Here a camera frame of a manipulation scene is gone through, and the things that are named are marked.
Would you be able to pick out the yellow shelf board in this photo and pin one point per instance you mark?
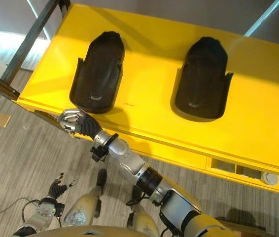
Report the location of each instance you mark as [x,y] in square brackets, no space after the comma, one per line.
[179,103]

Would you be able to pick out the silver robot leg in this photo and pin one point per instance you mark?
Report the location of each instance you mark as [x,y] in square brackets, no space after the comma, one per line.
[142,217]
[90,202]

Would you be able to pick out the silver robot right leg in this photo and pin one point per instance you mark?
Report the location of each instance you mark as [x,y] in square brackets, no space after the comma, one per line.
[142,217]

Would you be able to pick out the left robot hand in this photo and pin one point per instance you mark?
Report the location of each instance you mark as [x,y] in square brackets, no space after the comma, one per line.
[57,188]

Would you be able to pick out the small brown cardboard piece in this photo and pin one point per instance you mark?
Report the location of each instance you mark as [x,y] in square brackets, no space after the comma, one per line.
[2,121]

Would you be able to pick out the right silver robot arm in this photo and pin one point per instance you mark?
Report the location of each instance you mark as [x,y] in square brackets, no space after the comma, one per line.
[144,177]

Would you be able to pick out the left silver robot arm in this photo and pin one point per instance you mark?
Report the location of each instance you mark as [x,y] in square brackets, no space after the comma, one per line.
[39,214]

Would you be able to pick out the white round shelf knob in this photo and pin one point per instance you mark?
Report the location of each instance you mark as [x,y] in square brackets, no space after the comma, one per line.
[270,178]

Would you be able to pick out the grey metal shelf post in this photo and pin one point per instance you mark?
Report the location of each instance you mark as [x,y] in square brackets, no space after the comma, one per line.
[261,17]

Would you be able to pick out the dark metal shelf post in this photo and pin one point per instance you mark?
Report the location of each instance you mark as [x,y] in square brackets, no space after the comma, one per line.
[28,39]

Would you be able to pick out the black sole-shaped part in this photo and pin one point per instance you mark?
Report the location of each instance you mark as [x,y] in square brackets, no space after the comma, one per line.
[97,74]
[201,79]

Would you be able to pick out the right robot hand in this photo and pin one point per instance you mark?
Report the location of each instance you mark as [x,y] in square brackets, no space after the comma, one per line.
[85,123]

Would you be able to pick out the silver robot left leg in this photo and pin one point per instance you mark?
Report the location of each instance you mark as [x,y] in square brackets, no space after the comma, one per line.
[90,202]

